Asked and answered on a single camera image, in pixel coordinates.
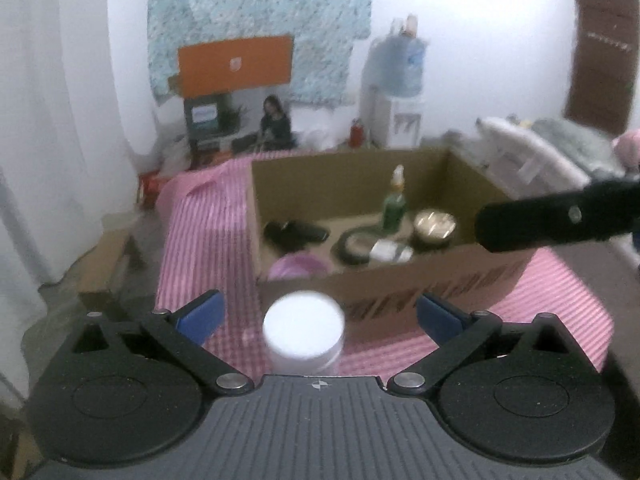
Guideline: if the white cube charger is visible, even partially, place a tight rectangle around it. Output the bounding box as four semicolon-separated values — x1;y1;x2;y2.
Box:
369;240;415;263

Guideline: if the pink checkered cloth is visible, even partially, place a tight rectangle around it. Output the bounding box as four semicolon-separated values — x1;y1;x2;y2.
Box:
155;157;616;376

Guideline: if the white curtain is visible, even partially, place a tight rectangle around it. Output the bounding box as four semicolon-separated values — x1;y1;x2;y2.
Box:
0;10;146;311

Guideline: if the red box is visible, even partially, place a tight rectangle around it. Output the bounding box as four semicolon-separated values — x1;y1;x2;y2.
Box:
137;172;173;207

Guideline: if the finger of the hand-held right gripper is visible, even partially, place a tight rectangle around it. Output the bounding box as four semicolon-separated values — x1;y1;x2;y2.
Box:
475;179;640;254

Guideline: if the white plastic bag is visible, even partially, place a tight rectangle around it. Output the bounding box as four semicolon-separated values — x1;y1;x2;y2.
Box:
152;135;193;176

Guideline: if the grey blanket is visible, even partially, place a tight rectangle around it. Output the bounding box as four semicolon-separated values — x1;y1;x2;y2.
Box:
532;117;626;176

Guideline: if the floral wall cloth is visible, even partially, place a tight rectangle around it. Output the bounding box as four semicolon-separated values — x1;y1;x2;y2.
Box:
146;0;373;108

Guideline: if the black oval case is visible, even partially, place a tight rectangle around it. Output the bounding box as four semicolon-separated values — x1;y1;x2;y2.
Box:
263;220;301;250

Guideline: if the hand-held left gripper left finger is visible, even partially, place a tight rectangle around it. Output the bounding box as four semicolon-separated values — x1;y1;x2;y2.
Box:
65;289;254;395

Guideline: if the printed carton with figure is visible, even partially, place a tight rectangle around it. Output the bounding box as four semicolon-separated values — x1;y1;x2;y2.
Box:
182;91;297;153

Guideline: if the dark jar with gold lid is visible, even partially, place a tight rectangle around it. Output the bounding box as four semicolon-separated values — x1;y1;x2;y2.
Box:
412;208;458;248

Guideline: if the orange sign board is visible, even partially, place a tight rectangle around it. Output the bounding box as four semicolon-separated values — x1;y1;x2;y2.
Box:
177;34;294;98

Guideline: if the black glossy tube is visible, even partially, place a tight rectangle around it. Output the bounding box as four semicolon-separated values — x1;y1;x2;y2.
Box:
285;221;329;246

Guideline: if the black tape roll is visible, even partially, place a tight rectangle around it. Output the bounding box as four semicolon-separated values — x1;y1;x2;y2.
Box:
336;227;381;266

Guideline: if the green dropper bottle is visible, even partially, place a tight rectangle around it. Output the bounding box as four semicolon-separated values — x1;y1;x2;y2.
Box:
381;165;408;235

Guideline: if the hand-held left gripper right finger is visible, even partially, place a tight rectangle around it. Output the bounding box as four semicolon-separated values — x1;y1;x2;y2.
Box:
387;291;576;396

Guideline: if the white fluffy blanket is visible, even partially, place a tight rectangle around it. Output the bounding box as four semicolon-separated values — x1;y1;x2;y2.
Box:
475;116;640;261

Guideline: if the brown cardboard box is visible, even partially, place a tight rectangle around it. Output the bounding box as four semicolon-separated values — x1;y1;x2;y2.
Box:
248;146;538;346

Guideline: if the white plastic bottle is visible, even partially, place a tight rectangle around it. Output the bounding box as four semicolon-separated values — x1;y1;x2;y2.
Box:
262;290;347;376

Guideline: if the brown wooden door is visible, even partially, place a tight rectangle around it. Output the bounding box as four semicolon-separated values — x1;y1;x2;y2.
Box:
565;0;640;136

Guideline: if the purple plastic lid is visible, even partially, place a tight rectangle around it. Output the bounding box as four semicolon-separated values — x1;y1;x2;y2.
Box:
266;252;332;282

